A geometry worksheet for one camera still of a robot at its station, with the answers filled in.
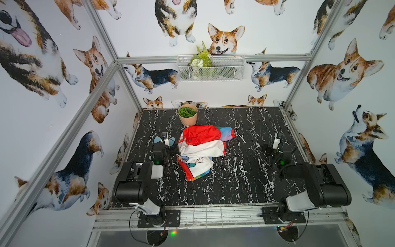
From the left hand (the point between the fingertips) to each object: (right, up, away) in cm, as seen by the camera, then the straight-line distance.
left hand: (170, 138), depth 94 cm
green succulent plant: (+9, +16, +9) cm, 21 cm away
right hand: (+62, -1, -2) cm, 62 cm away
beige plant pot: (+10, +10, +9) cm, 17 cm away
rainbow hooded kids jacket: (+17, -4, -3) cm, 18 cm away
